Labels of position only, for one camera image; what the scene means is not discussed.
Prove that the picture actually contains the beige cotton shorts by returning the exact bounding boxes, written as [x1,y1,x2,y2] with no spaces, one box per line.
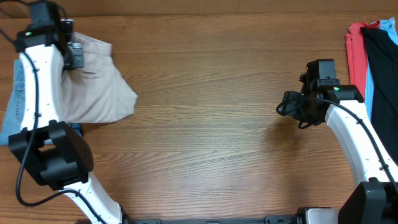
[57,32,138,123]

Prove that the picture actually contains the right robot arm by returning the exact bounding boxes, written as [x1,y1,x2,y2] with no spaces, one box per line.
[276,73,397,223]

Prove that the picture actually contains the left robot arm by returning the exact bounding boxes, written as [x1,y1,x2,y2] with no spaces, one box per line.
[8,1,129,223]

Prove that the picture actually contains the red t-shirt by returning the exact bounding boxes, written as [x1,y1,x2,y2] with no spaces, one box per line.
[345,21,381,98]

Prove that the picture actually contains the black garment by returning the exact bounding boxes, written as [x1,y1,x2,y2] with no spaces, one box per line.
[361,28,397,162]

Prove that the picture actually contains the light blue t-shirt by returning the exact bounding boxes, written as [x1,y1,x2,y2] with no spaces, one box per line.
[364,17,397,120]

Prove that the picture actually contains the folded blue denim jeans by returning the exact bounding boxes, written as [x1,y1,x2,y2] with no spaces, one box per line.
[1,60,25,146]

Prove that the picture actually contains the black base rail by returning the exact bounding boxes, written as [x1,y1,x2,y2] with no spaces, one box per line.
[124,207,340,224]

